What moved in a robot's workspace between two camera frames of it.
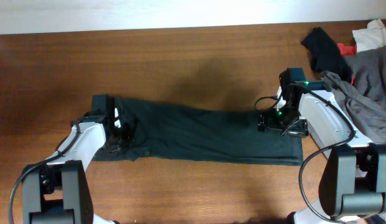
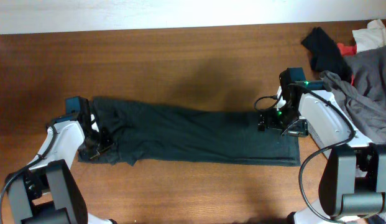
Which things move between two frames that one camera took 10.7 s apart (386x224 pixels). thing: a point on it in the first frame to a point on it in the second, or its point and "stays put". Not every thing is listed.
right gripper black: x=299 y=129 stays put
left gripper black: x=129 y=137 to x=108 y=141
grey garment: x=366 y=98 stays put
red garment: x=349 y=50 stays put
